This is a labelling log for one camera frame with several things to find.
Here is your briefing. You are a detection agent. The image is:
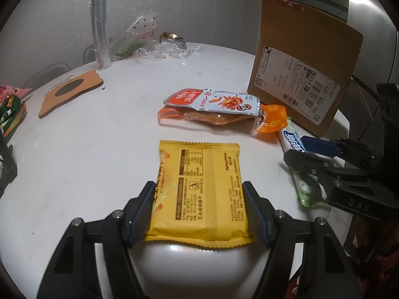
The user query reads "silver and red snack packet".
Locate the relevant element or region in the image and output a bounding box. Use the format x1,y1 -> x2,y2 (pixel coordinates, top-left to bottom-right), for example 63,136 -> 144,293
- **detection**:
164,88 -> 261,119

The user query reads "long green and white packet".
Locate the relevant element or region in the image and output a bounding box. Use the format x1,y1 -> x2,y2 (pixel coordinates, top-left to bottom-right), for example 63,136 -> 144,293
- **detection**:
277,117 -> 328,208

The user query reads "orange wooden coaster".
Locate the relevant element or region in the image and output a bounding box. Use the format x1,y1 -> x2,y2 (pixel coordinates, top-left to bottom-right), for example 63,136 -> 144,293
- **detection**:
38,70 -> 104,119

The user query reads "grey chair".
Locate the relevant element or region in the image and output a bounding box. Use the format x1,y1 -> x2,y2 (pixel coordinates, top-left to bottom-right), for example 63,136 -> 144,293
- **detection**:
23,62 -> 72,89
83,44 -> 96,64

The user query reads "gold foil wrapper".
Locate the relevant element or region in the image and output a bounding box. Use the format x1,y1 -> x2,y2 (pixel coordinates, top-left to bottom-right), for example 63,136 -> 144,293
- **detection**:
159,31 -> 187,45

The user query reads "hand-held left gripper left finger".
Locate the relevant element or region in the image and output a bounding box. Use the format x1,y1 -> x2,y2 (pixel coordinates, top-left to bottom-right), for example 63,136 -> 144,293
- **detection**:
36,181 -> 158,299

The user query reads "crumpled clear plastic wrap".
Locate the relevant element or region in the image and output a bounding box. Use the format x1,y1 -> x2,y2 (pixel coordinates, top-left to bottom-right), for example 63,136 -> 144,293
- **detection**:
154,40 -> 203,60

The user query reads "brown cardboard box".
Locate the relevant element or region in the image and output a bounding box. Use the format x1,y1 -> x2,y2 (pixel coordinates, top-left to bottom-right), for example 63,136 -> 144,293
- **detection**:
247,0 -> 381,142

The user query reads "clear dotted plastic bag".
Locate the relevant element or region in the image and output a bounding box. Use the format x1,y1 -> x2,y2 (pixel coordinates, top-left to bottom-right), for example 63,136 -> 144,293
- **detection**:
109,10 -> 161,62

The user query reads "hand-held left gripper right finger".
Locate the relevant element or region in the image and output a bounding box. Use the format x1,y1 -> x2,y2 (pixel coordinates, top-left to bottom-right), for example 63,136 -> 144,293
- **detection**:
241,181 -> 356,299

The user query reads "orange snack packet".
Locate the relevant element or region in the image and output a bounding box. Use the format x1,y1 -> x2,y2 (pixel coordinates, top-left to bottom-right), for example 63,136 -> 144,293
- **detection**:
157,106 -> 259,127

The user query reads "red plastic bag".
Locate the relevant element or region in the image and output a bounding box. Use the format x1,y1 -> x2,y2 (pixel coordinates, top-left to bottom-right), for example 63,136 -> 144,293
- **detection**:
0,85 -> 33,100

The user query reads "orange fruit print candy packet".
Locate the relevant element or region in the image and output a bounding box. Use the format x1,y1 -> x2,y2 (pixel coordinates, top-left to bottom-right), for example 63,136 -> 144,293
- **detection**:
254,104 -> 289,143

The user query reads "clear plastic film roll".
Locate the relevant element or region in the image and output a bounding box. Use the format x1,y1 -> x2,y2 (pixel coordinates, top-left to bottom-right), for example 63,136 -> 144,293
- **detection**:
90,0 -> 113,70

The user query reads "person's red patterned clothing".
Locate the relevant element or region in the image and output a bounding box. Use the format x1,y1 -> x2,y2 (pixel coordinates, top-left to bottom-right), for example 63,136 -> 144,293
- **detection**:
343,215 -> 399,299

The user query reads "yellow biscuit packet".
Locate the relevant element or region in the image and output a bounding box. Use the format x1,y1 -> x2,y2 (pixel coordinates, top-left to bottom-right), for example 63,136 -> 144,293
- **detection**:
143,140 -> 257,250

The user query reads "green snack packet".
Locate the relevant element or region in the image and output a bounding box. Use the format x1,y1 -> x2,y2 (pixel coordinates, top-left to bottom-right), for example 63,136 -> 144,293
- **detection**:
0,95 -> 28,139

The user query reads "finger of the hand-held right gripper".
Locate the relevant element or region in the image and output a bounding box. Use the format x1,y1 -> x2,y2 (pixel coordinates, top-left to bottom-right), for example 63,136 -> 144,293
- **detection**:
301,136 -> 379,170
283,149 -> 376,195

